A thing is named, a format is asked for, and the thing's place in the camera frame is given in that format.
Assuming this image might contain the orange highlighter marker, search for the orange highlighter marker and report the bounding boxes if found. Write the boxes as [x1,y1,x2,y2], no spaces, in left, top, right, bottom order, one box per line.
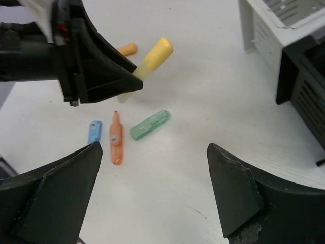
[117,42,138,56]

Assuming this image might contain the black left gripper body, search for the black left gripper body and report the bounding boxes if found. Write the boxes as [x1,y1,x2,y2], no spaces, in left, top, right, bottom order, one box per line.
[1,1,75,83]

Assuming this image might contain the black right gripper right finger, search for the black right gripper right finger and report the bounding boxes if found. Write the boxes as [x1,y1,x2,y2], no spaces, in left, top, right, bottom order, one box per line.
[207,143,324,243]

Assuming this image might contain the yellow highlighter marker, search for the yellow highlighter marker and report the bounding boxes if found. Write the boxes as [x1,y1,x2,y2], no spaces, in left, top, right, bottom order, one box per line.
[117,37,173,103]

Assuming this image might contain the blue correction tape case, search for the blue correction tape case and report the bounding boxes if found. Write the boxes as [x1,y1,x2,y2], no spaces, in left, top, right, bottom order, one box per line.
[88,120,102,144]

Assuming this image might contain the green correction tape case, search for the green correction tape case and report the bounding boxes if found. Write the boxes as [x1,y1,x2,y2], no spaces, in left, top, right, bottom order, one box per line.
[129,110,171,141]

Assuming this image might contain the black slotted organizer box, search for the black slotted organizer box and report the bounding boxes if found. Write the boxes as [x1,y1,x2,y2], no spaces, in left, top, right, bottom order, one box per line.
[276,35,324,147]

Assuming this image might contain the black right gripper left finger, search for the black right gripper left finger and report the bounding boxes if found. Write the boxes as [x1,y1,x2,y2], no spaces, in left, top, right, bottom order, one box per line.
[1,142,103,243]

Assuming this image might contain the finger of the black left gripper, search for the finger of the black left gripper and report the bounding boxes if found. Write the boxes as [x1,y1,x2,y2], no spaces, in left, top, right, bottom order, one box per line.
[62,1,143,104]

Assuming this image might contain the white slotted organizer box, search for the white slotted organizer box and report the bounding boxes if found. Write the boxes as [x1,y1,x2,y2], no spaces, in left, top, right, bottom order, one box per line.
[238,0,324,75]

